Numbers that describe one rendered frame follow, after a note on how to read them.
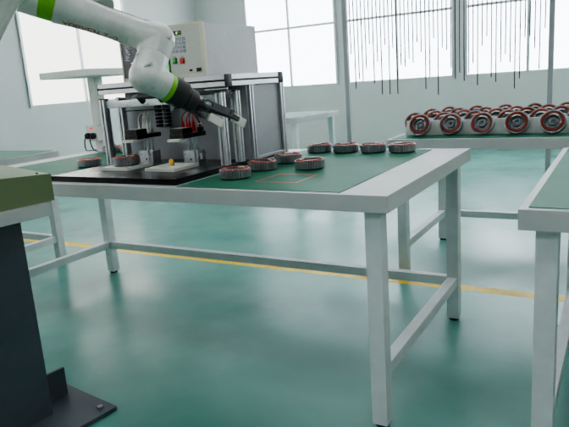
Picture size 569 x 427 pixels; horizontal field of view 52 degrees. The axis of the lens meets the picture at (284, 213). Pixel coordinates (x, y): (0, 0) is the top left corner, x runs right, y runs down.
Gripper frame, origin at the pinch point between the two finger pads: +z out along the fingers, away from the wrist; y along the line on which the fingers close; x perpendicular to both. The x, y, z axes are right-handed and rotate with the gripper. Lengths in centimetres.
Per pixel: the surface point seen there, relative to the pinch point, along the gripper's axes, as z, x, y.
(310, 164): 29.4, -3.3, 12.9
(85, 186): -24, -36, -44
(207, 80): -1.6, 17.2, -24.6
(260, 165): 19.9, -8.3, -3.0
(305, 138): 460, 186, -525
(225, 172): 3.5, -17.1, 1.6
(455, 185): 94, 14, 30
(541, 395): 46, -54, 106
